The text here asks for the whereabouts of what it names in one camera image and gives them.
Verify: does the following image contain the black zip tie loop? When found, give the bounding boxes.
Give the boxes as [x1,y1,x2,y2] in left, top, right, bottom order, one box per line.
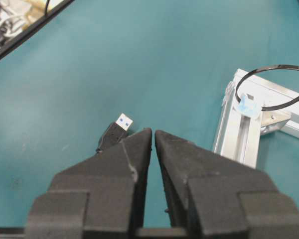
[235,64,299,112]

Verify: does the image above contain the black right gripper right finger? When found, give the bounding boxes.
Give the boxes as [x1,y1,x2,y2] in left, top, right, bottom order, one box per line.
[155,130,299,239]

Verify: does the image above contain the blue clip on frame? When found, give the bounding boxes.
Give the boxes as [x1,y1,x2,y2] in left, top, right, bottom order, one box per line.
[236,94,262,120]

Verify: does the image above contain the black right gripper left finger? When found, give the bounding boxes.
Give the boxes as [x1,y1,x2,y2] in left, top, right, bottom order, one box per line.
[25,128,152,239]

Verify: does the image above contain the white cables beyond table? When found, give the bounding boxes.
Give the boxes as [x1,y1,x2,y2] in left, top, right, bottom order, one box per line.
[0,0,44,57]

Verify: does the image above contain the square aluminium extrusion frame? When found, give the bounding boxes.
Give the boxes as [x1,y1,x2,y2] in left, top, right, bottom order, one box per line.
[213,69,299,168]

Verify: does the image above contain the black table edge rail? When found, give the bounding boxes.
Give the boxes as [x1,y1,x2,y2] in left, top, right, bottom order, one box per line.
[0,0,73,60]

